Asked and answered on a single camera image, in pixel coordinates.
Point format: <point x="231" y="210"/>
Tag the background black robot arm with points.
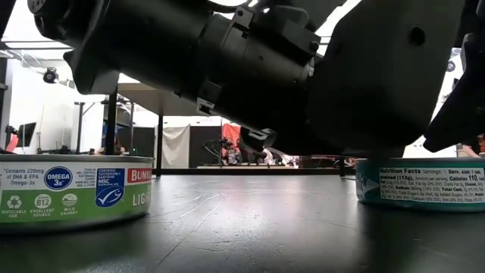
<point x="219" y="146"/>

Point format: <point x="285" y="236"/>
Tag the black ceiling spotlight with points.
<point x="51" y="76"/>
<point x="451" y="66"/>

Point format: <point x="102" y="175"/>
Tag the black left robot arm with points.
<point x="132" y="34"/>

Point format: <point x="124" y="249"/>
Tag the black partition panel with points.
<point x="204" y="132"/>

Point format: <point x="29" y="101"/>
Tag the red cloth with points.
<point x="230" y="132"/>

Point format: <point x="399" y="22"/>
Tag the black monitor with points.
<point x="24" y="134"/>

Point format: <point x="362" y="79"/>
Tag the wooden shelf with black legs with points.
<point x="151" y="100"/>

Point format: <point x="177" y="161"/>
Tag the overhead bar with light strips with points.
<point x="38" y="44"/>

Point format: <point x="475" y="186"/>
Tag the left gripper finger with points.
<point x="379" y="76"/>
<point x="466" y="106"/>

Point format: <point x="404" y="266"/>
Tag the white curtain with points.
<point x="176" y="146"/>

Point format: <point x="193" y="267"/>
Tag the green Bumble Bee tuna can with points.
<point x="76" y="197"/>

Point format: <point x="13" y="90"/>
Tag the teal skipjack tuna can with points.
<point x="417" y="186"/>

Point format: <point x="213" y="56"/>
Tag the black table mat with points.
<point x="265" y="235"/>

